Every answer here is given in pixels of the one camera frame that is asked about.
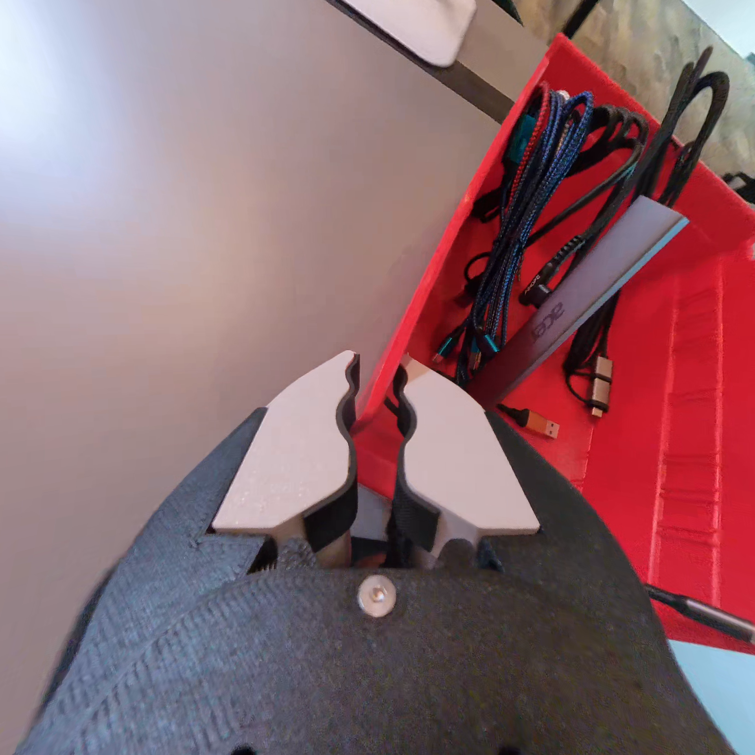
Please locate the grey usb hub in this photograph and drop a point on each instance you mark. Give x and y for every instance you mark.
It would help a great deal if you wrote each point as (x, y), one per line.
(590, 277)

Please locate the red plastic bin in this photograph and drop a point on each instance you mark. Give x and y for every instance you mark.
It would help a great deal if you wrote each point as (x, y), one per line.
(625, 472)

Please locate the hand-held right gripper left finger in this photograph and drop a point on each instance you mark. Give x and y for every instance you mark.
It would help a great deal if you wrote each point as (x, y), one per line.
(283, 460)

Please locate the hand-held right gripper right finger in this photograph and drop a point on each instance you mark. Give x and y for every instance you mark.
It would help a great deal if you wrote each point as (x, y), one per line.
(466, 466)

